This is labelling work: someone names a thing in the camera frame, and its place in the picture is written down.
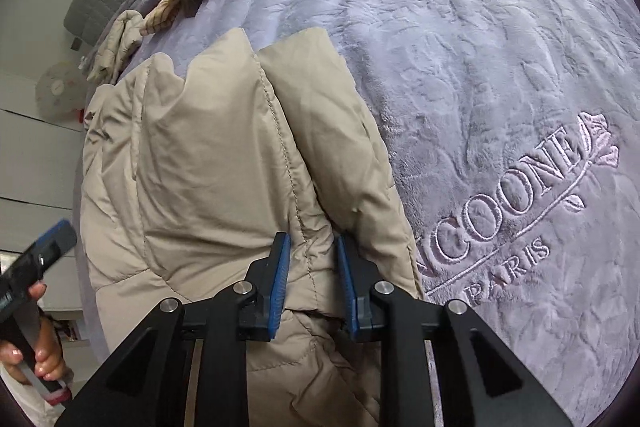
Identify beige puffer jacket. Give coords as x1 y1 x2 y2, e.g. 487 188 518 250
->
80 27 421 426

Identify white wardrobe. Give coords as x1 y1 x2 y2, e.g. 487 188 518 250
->
0 70 87 313

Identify folded cream puffer jacket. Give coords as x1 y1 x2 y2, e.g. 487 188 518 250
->
87 10 143 86

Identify lavender plush bed blanket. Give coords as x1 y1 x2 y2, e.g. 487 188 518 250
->
71 0 640 427

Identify white standing fan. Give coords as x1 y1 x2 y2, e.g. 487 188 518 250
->
35 62 88 119

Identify person's left hand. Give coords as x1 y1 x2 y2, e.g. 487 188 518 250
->
1 282 68 386

